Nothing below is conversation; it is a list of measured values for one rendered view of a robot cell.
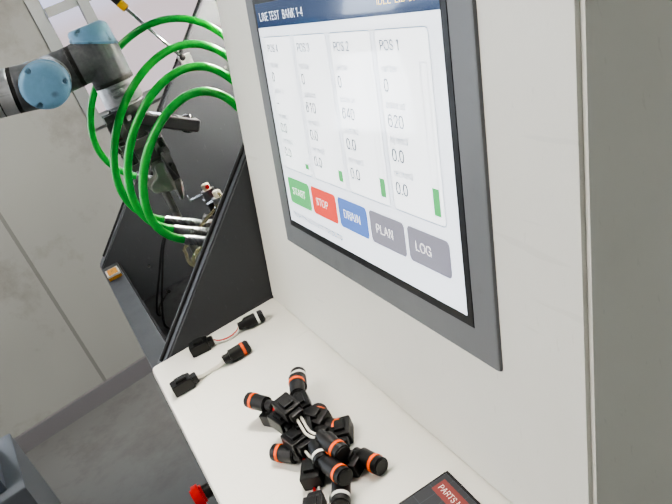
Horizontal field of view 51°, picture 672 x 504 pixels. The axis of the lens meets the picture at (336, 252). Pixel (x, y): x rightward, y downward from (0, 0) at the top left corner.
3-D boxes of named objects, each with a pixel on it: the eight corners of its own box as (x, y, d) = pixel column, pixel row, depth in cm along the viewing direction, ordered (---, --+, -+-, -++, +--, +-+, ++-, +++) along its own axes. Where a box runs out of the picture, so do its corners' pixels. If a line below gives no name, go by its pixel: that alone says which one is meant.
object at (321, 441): (237, 427, 86) (218, 393, 83) (310, 381, 88) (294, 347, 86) (311, 540, 66) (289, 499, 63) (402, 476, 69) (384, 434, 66)
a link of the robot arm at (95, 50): (61, 34, 129) (105, 16, 130) (91, 90, 133) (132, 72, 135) (60, 35, 122) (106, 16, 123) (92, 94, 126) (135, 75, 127)
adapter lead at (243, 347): (177, 398, 97) (170, 387, 96) (174, 392, 98) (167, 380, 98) (254, 353, 100) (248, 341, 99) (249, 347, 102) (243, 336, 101)
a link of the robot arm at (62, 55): (3, 72, 117) (65, 46, 119) (9, 68, 127) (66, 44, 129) (28, 115, 121) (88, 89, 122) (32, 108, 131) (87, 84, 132)
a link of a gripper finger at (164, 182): (161, 209, 140) (139, 168, 136) (187, 196, 142) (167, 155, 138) (164, 212, 137) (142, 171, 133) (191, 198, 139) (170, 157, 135)
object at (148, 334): (132, 323, 173) (101, 269, 166) (149, 314, 174) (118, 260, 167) (196, 444, 119) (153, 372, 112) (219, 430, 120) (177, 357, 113)
